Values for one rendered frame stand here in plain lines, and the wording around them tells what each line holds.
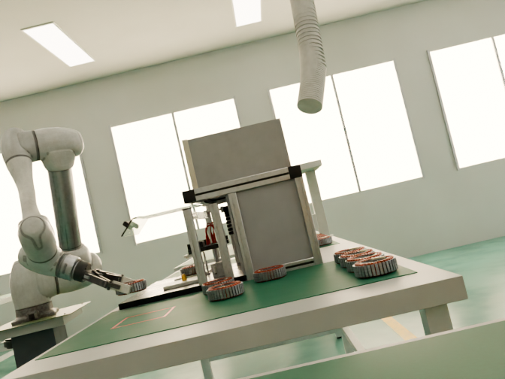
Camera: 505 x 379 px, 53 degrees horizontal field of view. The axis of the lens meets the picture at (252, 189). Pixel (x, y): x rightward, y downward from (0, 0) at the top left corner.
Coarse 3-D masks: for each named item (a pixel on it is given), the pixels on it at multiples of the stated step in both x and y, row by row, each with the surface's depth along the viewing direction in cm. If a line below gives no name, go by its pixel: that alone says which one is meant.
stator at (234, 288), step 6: (234, 282) 155; (240, 282) 153; (210, 288) 152; (216, 288) 149; (222, 288) 148; (228, 288) 148; (234, 288) 149; (240, 288) 150; (210, 294) 149; (216, 294) 148; (222, 294) 148; (228, 294) 147; (234, 294) 148; (240, 294) 150; (210, 300) 150; (216, 300) 149
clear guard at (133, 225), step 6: (192, 204) 186; (198, 204) 189; (204, 204) 199; (168, 210) 186; (174, 210) 192; (180, 210) 202; (144, 216) 186; (150, 216) 195; (156, 216) 205; (132, 222) 188; (138, 222) 197; (144, 222) 207; (126, 228) 186; (132, 228) 194; (138, 228) 203; (126, 234) 190; (132, 234) 199; (138, 234) 210
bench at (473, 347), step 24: (432, 336) 70; (456, 336) 67; (480, 336) 64; (504, 336) 62; (336, 360) 68; (360, 360) 66; (384, 360) 64; (408, 360) 62; (432, 360) 60; (456, 360) 58; (480, 360) 56; (504, 360) 55
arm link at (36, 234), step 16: (16, 160) 202; (16, 176) 200; (32, 176) 204; (32, 192) 190; (32, 208) 176; (32, 224) 165; (48, 224) 169; (32, 240) 164; (48, 240) 168; (32, 256) 171; (48, 256) 174
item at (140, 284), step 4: (132, 280) 187; (136, 280) 186; (140, 280) 180; (144, 280) 181; (128, 284) 178; (132, 284) 177; (136, 284) 178; (140, 284) 179; (144, 284) 181; (132, 288) 177; (136, 288) 178; (140, 288) 179; (144, 288) 180; (116, 292) 179; (120, 292) 178; (132, 292) 178
